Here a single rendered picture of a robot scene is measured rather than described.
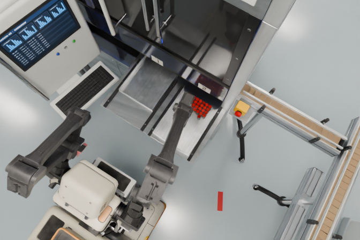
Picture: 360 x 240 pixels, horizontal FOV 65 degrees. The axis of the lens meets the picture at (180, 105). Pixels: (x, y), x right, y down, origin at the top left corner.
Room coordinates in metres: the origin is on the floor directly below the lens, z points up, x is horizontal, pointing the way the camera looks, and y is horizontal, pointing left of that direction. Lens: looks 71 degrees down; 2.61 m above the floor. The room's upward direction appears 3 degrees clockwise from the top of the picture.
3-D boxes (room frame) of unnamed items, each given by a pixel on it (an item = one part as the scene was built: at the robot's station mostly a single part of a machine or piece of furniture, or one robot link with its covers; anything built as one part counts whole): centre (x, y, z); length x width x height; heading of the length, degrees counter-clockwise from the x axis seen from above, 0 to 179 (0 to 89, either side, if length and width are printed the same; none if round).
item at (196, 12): (0.71, -0.07, 1.51); 0.43 x 0.01 x 0.59; 60
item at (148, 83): (0.74, 0.20, 0.90); 0.34 x 0.26 x 0.04; 150
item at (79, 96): (0.67, 0.64, 0.82); 0.40 x 0.14 x 0.02; 139
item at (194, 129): (0.48, -0.04, 0.90); 0.34 x 0.26 x 0.04; 150
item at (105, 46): (1.08, 0.60, 0.73); 1.98 x 0.01 x 0.25; 60
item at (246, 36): (0.60, -0.24, 1.40); 0.04 x 0.01 x 0.80; 60
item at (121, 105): (0.60, 0.09, 0.87); 0.70 x 0.48 x 0.02; 60
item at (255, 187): (0.05, -0.90, 0.07); 0.50 x 0.08 x 0.14; 60
